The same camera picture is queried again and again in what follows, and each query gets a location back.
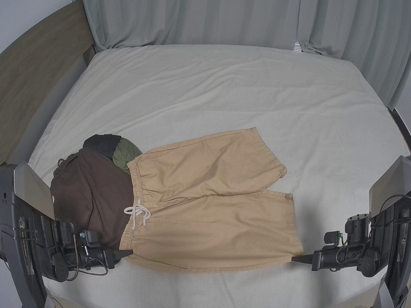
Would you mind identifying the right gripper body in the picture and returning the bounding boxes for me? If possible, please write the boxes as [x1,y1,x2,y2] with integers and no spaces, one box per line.
[311,248,341,271]

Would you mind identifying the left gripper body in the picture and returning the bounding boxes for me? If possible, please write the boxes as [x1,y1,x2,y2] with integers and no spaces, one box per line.
[85,247,120,269]

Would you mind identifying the tan shorts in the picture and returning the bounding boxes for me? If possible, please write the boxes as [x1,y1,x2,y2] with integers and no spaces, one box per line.
[119,126,305,274]

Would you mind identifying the bed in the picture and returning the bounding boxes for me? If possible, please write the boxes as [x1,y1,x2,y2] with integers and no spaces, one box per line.
[0,0,411,308]

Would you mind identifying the brown garment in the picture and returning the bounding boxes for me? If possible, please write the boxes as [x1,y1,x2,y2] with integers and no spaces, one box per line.
[50,147,135,249]

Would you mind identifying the green garment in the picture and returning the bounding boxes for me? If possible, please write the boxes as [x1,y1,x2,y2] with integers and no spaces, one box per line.
[112,138,143,175]

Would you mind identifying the black garment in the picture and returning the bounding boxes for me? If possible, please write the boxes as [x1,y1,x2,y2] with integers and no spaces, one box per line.
[83,134,122,161]

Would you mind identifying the grey-green curtain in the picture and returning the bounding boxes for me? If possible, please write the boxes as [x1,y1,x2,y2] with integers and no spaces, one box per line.
[78,0,302,53]
[297,0,411,110]

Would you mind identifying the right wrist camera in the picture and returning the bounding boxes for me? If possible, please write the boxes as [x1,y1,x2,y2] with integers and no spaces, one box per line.
[324,231,341,246]

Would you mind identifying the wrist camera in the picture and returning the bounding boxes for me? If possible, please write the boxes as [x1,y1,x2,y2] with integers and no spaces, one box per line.
[324,231,341,246]
[80,230,98,249]

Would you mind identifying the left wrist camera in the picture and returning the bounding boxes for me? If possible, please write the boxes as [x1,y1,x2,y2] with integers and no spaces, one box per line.
[80,230,98,249]

